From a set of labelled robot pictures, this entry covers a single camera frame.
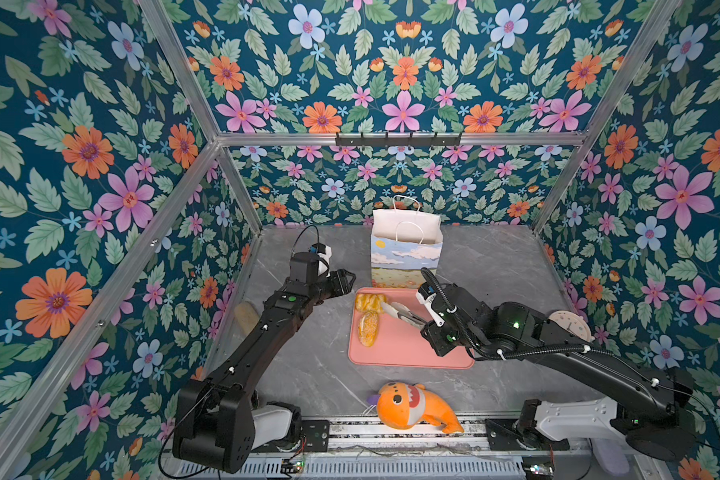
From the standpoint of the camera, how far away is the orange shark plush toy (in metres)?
0.71

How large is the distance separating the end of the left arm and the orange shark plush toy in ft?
0.92

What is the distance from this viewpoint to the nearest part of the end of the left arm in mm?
638
